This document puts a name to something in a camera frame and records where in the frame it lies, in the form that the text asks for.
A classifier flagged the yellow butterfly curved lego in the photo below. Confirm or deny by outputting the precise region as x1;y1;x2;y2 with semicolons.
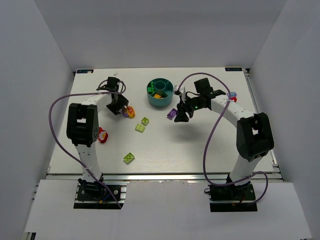
125;106;136;119

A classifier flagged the yellow long lego brick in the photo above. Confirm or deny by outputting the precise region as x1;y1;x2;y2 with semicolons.
153;93;162;99

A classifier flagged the dark green curved lego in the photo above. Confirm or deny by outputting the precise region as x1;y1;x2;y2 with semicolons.
147;81;155;95

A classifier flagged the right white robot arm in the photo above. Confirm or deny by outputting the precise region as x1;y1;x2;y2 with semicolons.
174;78;274;187

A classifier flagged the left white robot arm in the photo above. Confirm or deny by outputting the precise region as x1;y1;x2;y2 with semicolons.
66;77;129;184

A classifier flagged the purple flat lego plate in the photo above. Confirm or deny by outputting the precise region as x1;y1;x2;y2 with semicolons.
166;108;178;120

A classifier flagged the teal round divided container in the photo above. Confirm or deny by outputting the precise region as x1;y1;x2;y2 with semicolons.
146;78;174;107

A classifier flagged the lime lego brick upside down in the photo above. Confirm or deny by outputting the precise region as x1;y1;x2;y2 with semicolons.
141;117;149;126

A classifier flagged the lime lego brick studs up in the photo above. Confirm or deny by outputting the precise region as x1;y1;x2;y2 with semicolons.
135;123;146;133

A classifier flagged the red curved lego brick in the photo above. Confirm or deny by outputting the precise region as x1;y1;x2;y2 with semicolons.
97;127;109;144

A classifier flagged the purple printed curved lego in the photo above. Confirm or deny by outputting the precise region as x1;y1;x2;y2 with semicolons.
226;92;237;99

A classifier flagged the left corner label sticker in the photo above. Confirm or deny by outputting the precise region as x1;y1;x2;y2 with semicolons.
76;69;94;74

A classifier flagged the dark corner label sticker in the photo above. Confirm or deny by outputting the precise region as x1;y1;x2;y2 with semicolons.
224;67;243;72

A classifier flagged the lime lego brick near front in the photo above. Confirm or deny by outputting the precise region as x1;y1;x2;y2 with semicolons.
123;152;135;165

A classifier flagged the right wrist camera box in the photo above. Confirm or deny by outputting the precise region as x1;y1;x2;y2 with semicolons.
173;85;186;103

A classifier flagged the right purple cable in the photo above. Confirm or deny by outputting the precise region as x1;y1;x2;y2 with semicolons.
178;72;270;207

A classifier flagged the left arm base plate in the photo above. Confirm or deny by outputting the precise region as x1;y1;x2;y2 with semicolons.
73;181;126;210

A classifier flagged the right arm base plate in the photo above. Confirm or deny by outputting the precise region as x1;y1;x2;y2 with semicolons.
204;183;258;213

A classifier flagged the aluminium table rail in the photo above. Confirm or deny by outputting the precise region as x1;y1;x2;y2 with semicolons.
45;172;283;181

